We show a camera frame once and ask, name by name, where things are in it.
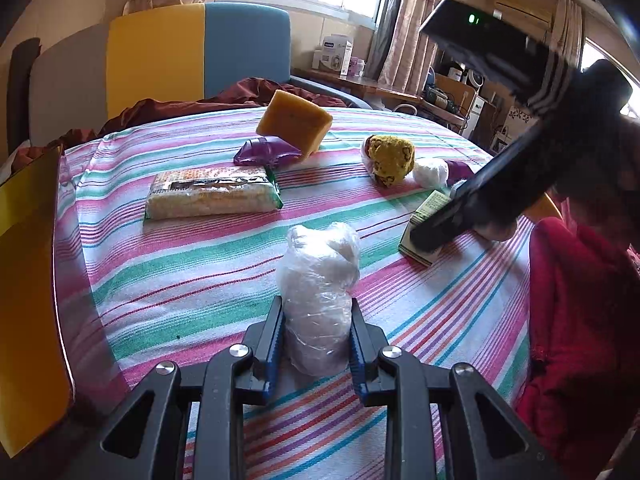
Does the white plastic ball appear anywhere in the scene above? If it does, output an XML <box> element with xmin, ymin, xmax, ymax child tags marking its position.
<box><xmin>411</xmin><ymin>157</ymin><xmax>451</xmax><ymax>192</ymax></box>

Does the wooden desk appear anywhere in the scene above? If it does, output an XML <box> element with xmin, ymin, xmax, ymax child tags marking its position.
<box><xmin>292</xmin><ymin>67</ymin><xmax>468</xmax><ymax>133</ymax></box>

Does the striped bed sheet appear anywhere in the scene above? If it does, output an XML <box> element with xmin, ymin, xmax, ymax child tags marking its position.
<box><xmin>52</xmin><ymin>105</ymin><xmax>538</xmax><ymax>480</ymax></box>

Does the person's right hand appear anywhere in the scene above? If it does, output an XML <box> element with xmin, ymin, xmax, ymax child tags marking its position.
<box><xmin>475</xmin><ymin>217</ymin><xmax>518</xmax><ymax>243</ymax></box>

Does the black upright panel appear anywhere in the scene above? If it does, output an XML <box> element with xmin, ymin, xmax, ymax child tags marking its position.
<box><xmin>7</xmin><ymin>37</ymin><xmax>41</xmax><ymax>156</ymax></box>

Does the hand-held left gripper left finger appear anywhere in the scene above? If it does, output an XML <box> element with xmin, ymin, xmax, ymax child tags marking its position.
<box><xmin>65</xmin><ymin>296</ymin><xmax>286</xmax><ymax>480</ymax></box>

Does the long cracker packet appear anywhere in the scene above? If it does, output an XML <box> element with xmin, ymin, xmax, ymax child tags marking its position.
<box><xmin>144</xmin><ymin>165</ymin><xmax>284</xmax><ymax>222</ymax></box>

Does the maroon blanket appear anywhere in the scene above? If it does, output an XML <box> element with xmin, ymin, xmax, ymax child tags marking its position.
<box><xmin>10</xmin><ymin>77</ymin><xmax>348</xmax><ymax>173</ymax></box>

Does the white air conditioner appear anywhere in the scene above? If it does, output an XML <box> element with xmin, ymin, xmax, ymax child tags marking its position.
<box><xmin>492</xmin><ymin>0</ymin><xmax>551</xmax><ymax>23</ymax></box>

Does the grey yellow blue headboard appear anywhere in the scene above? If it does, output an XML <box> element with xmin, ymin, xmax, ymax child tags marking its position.
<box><xmin>27</xmin><ymin>2</ymin><xmax>292</xmax><ymax>146</ymax></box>

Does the white plastic-wrapped bundle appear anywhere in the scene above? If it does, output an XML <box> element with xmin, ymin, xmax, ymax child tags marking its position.
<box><xmin>276</xmin><ymin>222</ymin><xmax>362</xmax><ymax>377</ymax></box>

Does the gold cardboard box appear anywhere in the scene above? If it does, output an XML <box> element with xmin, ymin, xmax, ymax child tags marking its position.
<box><xmin>0</xmin><ymin>146</ymin><xmax>76</xmax><ymax>458</ymax></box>

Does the orange sponge block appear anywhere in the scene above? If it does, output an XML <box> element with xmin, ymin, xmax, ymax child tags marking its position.
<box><xmin>256</xmin><ymin>89</ymin><xmax>334</xmax><ymax>163</ymax></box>

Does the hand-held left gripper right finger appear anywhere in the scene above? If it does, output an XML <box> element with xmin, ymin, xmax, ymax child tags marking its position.
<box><xmin>350</xmin><ymin>297</ymin><xmax>561</xmax><ymax>480</ymax></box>

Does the brown cardboard box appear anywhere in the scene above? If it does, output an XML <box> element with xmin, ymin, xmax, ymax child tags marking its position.
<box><xmin>435</xmin><ymin>72</ymin><xmax>481</xmax><ymax>111</ymax></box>

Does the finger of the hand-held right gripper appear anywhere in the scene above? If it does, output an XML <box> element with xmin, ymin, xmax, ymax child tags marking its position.
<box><xmin>409</xmin><ymin>122</ymin><xmax>581</xmax><ymax>253</ymax></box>

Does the purple packet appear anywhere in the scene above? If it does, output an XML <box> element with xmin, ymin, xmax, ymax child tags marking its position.
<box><xmin>445</xmin><ymin>160</ymin><xmax>476</xmax><ymax>186</ymax></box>
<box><xmin>233</xmin><ymin>135</ymin><xmax>301</xmax><ymax>168</ymax></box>

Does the white box with blue print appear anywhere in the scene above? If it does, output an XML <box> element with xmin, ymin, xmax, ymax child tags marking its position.
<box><xmin>312</xmin><ymin>35</ymin><xmax>353</xmax><ymax>73</ymax></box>

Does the red cloth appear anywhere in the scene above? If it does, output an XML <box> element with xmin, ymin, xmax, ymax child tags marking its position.
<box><xmin>515</xmin><ymin>215</ymin><xmax>640</xmax><ymax>480</ymax></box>

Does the small green carton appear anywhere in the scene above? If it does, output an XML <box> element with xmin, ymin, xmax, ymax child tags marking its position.
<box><xmin>398</xmin><ymin>189</ymin><xmax>473</xmax><ymax>267</ymax></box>

